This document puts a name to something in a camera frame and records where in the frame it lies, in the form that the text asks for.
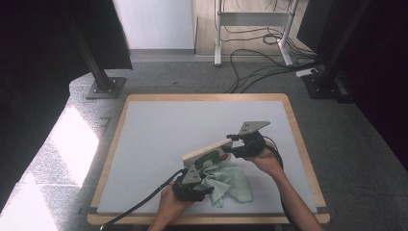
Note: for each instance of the white metal stand frame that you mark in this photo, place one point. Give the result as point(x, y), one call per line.
point(253, 18)

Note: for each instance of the caterpillar picture book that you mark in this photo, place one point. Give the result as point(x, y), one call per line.
point(205, 150)

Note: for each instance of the white power strip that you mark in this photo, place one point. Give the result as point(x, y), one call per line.
point(306, 72)

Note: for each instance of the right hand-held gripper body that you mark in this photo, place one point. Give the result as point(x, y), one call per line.
point(255, 142)

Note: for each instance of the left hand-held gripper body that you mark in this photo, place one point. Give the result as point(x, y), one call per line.
point(189, 187)

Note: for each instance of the black metal stand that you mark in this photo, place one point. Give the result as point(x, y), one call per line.
point(104, 86)
point(324, 86)

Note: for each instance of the black curtain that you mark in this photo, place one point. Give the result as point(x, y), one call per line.
point(378, 64)
point(32, 64)

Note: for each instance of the wooden table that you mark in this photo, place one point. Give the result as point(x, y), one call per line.
point(208, 97)

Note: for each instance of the person's right hand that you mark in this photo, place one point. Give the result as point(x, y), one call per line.
point(267, 162)

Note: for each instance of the grey table mat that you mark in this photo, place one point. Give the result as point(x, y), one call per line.
point(160, 134)

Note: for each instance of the light green cloth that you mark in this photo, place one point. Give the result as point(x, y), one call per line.
point(229, 183)

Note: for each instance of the person's left hand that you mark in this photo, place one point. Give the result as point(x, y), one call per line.
point(171, 207)

